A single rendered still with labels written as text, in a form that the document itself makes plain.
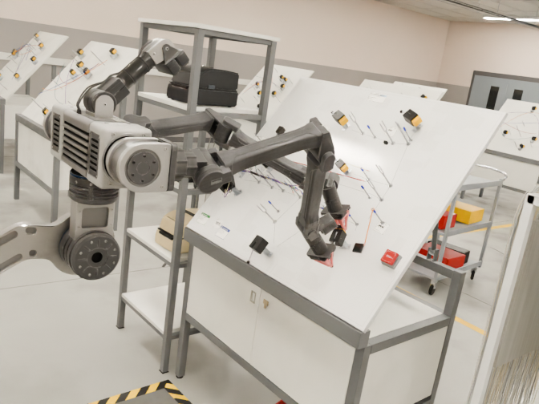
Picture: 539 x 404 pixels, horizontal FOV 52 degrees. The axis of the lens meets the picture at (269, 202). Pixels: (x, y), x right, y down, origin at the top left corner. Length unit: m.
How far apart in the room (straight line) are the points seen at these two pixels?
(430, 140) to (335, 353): 0.94
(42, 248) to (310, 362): 1.14
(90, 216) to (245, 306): 1.11
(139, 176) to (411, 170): 1.27
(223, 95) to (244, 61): 8.09
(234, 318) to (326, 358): 0.59
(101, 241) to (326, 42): 10.97
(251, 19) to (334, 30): 2.22
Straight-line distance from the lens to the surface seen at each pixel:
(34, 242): 1.69
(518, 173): 8.96
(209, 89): 2.86
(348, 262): 2.16
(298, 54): 11.83
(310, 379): 2.31
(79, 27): 9.51
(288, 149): 1.55
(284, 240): 2.38
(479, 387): 2.18
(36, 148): 5.45
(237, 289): 2.56
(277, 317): 2.37
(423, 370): 2.50
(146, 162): 1.34
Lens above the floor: 1.74
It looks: 15 degrees down
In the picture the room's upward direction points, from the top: 8 degrees clockwise
